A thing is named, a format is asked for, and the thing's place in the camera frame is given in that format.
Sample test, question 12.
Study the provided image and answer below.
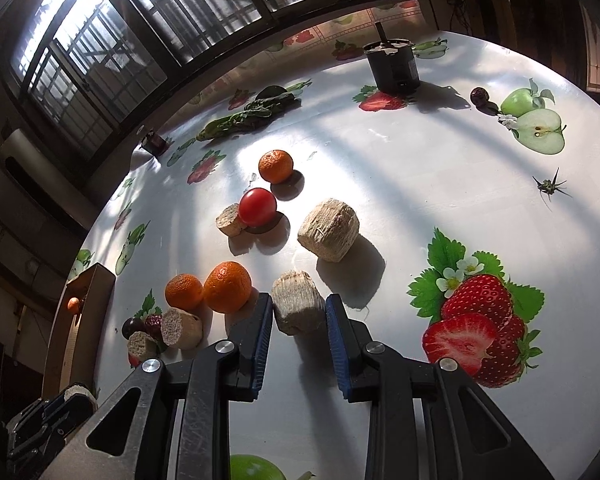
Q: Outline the brown cardboard tray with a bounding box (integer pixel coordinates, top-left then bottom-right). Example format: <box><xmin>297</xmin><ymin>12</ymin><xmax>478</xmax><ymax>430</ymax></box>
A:
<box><xmin>42</xmin><ymin>262</ymin><xmax>117</xmax><ymax>398</ymax></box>

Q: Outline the white standing air conditioner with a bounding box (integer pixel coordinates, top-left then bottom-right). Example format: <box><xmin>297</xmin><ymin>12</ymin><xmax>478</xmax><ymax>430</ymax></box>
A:
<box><xmin>0</xmin><ymin>127</ymin><xmax>101</xmax><ymax>231</ymax></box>

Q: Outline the green fruit calyx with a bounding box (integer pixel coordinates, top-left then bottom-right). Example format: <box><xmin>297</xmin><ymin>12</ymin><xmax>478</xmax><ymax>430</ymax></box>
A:
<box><xmin>532</xmin><ymin>167</ymin><xmax>573</xmax><ymax>206</ymax></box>

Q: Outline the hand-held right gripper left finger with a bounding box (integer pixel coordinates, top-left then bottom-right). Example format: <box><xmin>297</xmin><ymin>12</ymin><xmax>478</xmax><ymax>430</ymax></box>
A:
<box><xmin>37</xmin><ymin>291</ymin><xmax>274</xmax><ymax>480</ymax></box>

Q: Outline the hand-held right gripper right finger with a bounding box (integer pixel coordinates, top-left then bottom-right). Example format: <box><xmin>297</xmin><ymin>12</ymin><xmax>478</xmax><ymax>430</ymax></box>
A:
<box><xmin>325</xmin><ymin>293</ymin><xmax>556</xmax><ymax>480</ymax></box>

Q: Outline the black cylindrical container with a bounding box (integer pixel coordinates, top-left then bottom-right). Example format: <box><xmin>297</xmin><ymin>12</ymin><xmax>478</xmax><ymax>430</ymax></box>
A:
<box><xmin>363</xmin><ymin>22</ymin><xmax>422</xmax><ymax>95</ymax></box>

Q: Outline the red tomato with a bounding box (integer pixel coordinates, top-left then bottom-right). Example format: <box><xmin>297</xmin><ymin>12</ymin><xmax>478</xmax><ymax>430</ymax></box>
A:
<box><xmin>238</xmin><ymin>187</ymin><xmax>277</xmax><ymax>227</ymax></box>

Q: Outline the small beige bread chunk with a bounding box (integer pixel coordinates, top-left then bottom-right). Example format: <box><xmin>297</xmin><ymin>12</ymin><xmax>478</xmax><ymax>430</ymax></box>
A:
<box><xmin>127</xmin><ymin>331</ymin><xmax>159</xmax><ymax>363</ymax></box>

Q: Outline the white fruit print tablecloth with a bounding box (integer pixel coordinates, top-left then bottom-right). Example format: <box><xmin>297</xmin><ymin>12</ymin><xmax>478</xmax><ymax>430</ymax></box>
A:
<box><xmin>65</xmin><ymin>0</ymin><xmax>600</xmax><ymax>480</ymax></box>

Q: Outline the small dark bottle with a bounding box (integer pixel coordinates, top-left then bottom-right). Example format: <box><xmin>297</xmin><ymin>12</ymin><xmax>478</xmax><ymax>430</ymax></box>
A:
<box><xmin>141</xmin><ymin>130</ymin><xmax>170</xmax><ymax>157</ymax></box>

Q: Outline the window with metal grille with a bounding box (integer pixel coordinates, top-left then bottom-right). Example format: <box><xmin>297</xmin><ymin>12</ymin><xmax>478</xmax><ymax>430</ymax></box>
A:
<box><xmin>10</xmin><ymin>0</ymin><xmax>396</xmax><ymax>161</ymax></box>

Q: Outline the beige round bread piece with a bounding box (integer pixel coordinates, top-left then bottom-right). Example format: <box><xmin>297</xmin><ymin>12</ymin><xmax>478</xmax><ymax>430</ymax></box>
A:
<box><xmin>160</xmin><ymin>308</ymin><xmax>204</xmax><ymax>350</ymax></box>

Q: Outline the dark round plum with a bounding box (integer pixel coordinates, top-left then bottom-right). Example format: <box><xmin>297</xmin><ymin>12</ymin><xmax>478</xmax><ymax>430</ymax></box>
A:
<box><xmin>121</xmin><ymin>316</ymin><xmax>146</xmax><ymax>340</ymax></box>

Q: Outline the large orange tangerine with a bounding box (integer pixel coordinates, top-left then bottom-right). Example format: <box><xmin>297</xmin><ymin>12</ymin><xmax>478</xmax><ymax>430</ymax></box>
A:
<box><xmin>203</xmin><ymin>261</ymin><xmax>253</xmax><ymax>314</ymax></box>

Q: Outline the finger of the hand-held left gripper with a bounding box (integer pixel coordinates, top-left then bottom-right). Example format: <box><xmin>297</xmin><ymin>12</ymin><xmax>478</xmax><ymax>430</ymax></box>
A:
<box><xmin>40</xmin><ymin>393</ymin><xmax>98</xmax><ymax>426</ymax></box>

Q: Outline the green leafy vegetable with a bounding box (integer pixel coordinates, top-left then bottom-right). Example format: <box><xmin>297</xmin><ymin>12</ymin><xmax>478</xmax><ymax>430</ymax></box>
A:
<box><xmin>196</xmin><ymin>85</ymin><xmax>301</xmax><ymax>142</ymax></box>

